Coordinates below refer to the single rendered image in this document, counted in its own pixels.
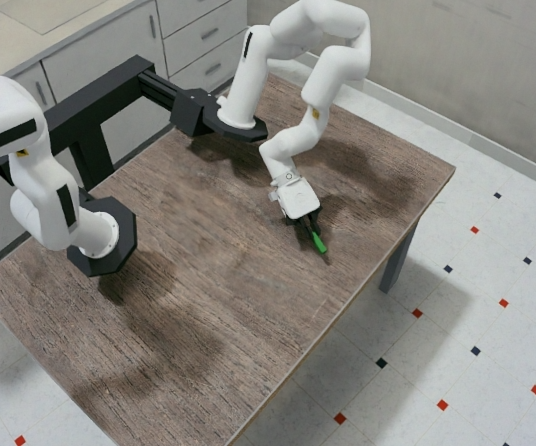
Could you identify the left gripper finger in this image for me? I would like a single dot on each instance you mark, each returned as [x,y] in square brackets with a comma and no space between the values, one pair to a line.
[300,223]
[313,218]

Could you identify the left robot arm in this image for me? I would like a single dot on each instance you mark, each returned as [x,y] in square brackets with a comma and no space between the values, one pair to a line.
[336,64]

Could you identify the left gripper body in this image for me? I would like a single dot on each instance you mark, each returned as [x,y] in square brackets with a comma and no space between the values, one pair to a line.
[297,198]

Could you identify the green rectangular block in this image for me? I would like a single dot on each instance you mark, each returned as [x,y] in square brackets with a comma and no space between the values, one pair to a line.
[319,245]

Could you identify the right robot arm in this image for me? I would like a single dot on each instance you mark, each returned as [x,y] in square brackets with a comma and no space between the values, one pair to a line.
[44,182]

